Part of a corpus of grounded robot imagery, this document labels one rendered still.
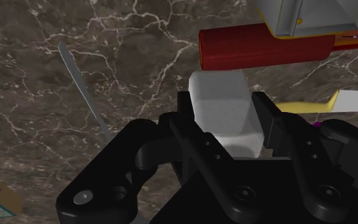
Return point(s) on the yellow and white utensil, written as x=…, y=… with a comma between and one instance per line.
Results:
x=349, y=102

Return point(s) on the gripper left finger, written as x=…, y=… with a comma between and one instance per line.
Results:
x=110, y=183

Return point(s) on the grey table knife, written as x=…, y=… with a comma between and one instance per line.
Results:
x=81, y=86

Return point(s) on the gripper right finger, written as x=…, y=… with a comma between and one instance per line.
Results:
x=321, y=155

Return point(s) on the white rounded block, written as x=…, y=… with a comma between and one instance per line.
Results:
x=225, y=105

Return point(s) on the grey and yellow box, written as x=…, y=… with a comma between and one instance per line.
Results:
x=315, y=15

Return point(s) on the small magenta object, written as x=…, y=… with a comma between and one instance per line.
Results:
x=317, y=124

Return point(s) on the red cylinder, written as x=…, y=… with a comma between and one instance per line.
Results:
x=259, y=46

